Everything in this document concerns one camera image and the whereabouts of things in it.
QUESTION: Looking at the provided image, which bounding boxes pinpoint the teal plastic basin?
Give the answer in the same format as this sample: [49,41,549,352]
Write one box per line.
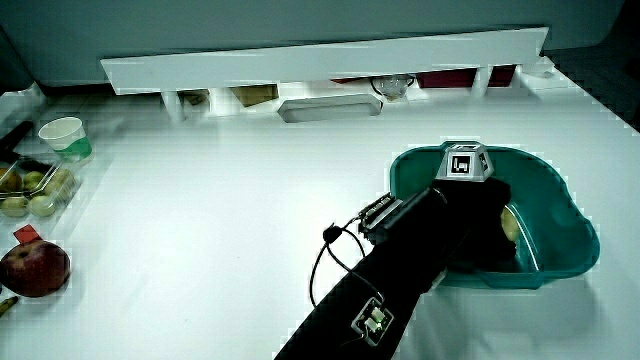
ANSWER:
[388,141,601,291]

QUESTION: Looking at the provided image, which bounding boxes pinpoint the green round fruit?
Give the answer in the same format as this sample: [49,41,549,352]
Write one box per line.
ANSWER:
[28,194,57,218]
[22,170,46,192]
[0,195,29,219]
[0,168,24,194]
[43,168,76,197]

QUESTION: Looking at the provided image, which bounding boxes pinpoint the clear plastic fruit box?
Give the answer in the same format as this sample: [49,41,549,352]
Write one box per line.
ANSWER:
[0,156,84,232]

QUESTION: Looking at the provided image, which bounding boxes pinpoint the brown cardboard box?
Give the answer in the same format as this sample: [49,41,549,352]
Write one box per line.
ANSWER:
[229,83,280,108]
[177,89,211,107]

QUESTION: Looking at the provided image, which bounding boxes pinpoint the red apple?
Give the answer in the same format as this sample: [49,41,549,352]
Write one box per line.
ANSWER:
[0,239,72,299]

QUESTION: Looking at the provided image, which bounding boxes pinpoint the white rectangular plate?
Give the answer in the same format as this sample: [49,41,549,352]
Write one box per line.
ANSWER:
[277,93,385,124]

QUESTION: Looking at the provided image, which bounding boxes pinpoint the clear glass cup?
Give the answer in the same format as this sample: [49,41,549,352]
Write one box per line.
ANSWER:
[369,74,417,102]

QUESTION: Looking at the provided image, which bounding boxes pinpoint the black cable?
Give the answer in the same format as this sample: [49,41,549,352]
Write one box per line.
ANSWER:
[308,218,385,308]

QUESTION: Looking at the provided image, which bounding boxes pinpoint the white and green paper cup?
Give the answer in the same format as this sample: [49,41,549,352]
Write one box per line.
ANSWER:
[38,116,94,163]

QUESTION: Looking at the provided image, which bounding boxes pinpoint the black wrist sensor box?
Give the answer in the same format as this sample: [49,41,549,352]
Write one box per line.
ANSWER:
[357,191,405,246]

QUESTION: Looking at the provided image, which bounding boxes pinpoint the small sensor board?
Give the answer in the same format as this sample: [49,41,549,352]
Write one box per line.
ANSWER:
[350,296,395,348]

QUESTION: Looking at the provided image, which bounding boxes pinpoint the red card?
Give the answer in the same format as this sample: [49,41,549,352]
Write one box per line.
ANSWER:
[12,224,42,246]

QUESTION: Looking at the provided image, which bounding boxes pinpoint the yellow-green pear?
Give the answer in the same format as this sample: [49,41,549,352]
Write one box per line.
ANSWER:
[500,206,522,244]

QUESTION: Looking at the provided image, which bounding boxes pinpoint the person's right hand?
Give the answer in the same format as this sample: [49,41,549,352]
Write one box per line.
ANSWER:
[431,141,519,269]

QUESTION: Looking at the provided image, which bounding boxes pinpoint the person's right forearm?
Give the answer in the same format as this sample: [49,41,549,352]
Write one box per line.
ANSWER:
[273,186,471,360]

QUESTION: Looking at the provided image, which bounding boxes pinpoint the white shelf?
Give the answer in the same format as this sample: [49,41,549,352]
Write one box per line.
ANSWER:
[99,26,551,123]

